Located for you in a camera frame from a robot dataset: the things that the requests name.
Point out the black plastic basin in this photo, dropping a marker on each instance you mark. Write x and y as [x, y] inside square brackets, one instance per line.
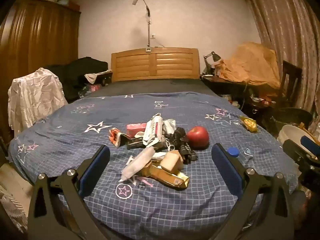
[292, 116]

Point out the tan wooden block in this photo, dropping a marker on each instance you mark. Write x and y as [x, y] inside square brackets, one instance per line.
[171, 161]

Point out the dark wooden chair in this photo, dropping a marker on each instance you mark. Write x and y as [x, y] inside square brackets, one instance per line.
[290, 82]

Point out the black desk lamp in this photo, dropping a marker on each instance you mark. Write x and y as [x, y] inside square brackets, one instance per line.
[211, 60]

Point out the black bag pile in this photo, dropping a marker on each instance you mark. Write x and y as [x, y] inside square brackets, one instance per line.
[80, 72]

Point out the gold foil wrapper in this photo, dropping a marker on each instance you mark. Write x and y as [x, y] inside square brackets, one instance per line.
[175, 178]

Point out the orange cover cloth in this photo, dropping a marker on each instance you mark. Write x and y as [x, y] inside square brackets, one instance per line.
[250, 62]

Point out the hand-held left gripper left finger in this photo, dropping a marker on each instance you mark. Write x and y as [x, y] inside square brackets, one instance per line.
[96, 166]

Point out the red apple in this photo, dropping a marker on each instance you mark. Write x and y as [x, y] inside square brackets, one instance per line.
[198, 136]

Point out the dark wooden desk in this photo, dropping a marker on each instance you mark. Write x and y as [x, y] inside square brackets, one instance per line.
[225, 85]

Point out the blue bottle cap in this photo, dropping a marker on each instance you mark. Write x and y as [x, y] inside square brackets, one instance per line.
[233, 152]

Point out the pink carton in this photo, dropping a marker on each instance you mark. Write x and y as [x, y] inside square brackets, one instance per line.
[136, 129]

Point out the orange white wrapper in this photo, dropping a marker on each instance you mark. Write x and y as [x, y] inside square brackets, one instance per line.
[115, 136]

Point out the white red toothpaste box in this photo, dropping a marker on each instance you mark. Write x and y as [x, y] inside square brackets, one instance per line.
[152, 130]

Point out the white plastic bucket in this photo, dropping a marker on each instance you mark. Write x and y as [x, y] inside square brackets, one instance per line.
[292, 135]

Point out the black checked cloth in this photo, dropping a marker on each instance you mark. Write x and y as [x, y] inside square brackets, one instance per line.
[186, 147]

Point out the yellow snack packet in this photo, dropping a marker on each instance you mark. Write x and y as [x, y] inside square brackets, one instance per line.
[248, 123]

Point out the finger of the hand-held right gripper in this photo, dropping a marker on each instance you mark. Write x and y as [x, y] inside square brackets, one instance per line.
[295, 150]
[311, 145]

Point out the white plastic hook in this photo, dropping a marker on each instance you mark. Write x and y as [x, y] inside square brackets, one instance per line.
[248, 153]

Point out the dark grey bed sheet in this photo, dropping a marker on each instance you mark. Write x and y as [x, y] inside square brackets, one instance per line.
[155, 86]

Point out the white plastic wrapped tube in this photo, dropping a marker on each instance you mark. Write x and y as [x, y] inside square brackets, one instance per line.
[140, 163]

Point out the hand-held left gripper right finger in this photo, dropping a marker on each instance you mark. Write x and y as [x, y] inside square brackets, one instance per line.
[225, 166]

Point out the wooden bed headboard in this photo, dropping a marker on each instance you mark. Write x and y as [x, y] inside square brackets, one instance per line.
[155, 63]

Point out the brown wooden wardrobe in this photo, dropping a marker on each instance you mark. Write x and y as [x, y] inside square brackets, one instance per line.
[37, 40]

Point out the white crumpled cloth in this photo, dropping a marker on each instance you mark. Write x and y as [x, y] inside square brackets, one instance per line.
[35, 97]

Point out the patterned beige curtain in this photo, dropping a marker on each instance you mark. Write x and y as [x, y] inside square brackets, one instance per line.
[290, 37]

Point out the black tissue pack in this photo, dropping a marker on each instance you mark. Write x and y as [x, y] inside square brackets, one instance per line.
[135, 145]

